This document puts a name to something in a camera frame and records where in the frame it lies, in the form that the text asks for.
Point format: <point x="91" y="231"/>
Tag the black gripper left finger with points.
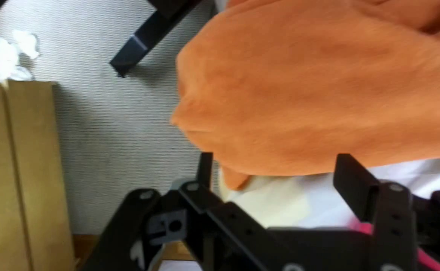
<point x="220" y="234"/>

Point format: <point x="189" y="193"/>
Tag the floral yellow grey bedspread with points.
<point x="312" y="201"/>

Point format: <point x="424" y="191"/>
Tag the orange towel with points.
<point x="279" y="88"/>

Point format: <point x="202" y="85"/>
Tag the black remote control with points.
<point x="168" y="15"/>

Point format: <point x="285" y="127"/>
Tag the white crumpled tissue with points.
<point x="17" y="54"/>

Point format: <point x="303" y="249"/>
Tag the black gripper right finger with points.
<point x="388" y="208"/>

